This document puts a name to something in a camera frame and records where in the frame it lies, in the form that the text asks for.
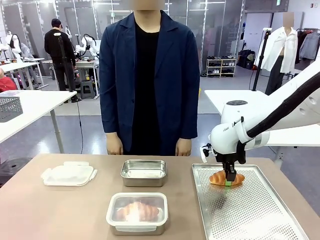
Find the person's right hand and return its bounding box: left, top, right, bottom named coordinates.
left=105, top=132, right=125, bottom=156

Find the white shoe rack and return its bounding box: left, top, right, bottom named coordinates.
left=205, top=57, right=238, bottom=79

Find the steel rectangular container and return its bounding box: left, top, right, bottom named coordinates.
left=109, top=221, right=168, bottom=236
left=120, top=159, right=167, bottom=188

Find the grey plastic stool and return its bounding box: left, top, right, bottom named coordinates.
left=79, top=80, right=98, bottom=100

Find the red garment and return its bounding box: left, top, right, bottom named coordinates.
left=0, top=67, right=19, bottom=93

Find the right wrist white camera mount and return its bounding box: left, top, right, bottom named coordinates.
left=200, top=143, right=215, bottom=164

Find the clear plastic clip lid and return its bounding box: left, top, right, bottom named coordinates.
left=39, top=161, right=98, bottom=187
left=105, top=192, right=169, bottom=227

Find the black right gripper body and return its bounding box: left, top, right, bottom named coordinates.
left=216, top=152, right=238, bottom=174

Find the white side table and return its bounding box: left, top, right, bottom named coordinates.
left=0, top=89, right=78, bottom=154

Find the person's left hand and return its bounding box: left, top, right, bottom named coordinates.
left=175, top=138, right=193, bottom=157

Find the black tripod pole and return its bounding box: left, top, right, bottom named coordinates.
left=56, top=35, right=76, bottom=94

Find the clothes rack with garments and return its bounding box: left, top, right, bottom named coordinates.
left=295, top=27, right=320, bottom=66

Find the black bags pile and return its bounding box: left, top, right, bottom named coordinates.
left=236, top=49, right=256, bottom=70

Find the black round base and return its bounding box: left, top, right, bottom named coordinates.
left=0, top=156, right=34, bottom=188

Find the perforated metal baking tray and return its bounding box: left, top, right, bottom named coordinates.
left=191, top=163, right=310, bottom=240

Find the man in black clothes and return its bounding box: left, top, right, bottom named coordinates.
left=44, top=18, right=82, bottom=103

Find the background white workbench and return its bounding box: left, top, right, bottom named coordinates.
left=41, top=56, right=100, bottom=97

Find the golden bread roll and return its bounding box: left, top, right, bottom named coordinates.
left=209, top=170, right=246, bottom=187

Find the black camera stand pole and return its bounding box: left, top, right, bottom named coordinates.
left=251, top=28, right=273, bottom=92

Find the golden croissant bread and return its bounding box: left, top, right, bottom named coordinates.
left=116, top=201, right=161, bottom=223

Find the person in navy jacket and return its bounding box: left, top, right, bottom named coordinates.
left=98, top=0, right=201, bottom=157

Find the seated person in grey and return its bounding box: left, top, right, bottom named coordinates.
left=17, top=41, right=36, bottom=61

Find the grey mesh basket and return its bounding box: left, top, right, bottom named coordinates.
left=0, top=95, right=24, bottom=124

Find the right arm black cable sleeve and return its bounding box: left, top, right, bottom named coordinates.
left=237, top=71, right=320, bottom=165

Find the large white work table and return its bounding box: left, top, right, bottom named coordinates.
left=204, top=89, right=320, bottom=161

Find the background white desk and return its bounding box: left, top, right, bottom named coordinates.
left=0, top=57, right=45, bottom=90

